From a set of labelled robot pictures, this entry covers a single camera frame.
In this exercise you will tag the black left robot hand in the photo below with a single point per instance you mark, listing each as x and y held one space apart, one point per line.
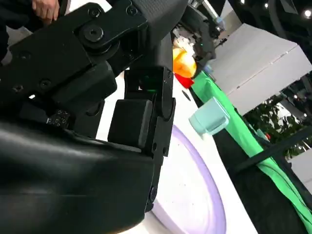
203 41

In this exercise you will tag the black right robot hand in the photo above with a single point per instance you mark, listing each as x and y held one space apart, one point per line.
61 170

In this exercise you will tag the red block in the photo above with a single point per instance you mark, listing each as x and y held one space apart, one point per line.
185 81

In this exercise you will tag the green cloth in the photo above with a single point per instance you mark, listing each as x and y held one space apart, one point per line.
219 97

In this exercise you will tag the white cabinet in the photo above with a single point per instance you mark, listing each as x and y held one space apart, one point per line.
258 65

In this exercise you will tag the pale green mug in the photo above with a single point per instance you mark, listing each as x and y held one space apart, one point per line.
209 118

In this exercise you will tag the green leafy plant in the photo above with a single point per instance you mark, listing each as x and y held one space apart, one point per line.
275 122

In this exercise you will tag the lilac plate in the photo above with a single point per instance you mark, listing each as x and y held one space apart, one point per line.
195 195

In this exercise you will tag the person's hand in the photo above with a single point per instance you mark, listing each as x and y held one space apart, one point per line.
46 9

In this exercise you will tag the black frame bar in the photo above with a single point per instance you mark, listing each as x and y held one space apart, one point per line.
275 150

